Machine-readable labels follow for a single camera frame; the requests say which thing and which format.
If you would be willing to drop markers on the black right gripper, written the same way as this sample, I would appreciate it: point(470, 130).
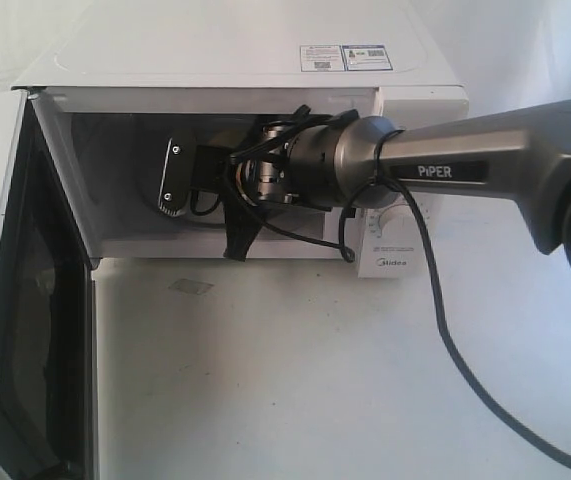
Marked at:
point(254, 175)

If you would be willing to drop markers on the white microwave door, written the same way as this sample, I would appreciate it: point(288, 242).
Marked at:
point(48, 385)

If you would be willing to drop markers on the cream ceramic bowl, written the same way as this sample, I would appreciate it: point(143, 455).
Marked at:
point(232, 139)

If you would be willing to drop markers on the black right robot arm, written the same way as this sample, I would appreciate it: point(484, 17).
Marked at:
point(346, 160)

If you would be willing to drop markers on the glass microwave turntable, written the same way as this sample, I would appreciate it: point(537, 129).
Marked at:
point(147, 179)

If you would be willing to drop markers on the white microwave oven body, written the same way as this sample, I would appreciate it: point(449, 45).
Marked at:
point(127, 74)

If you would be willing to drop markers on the lower white control knob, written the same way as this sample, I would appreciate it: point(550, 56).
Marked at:
point(399, 216)

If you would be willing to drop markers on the blue white warning sticker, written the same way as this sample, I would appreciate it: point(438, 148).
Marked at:
point(344, 58)

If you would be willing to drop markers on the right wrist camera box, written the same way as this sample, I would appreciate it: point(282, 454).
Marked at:
point(177, 172)

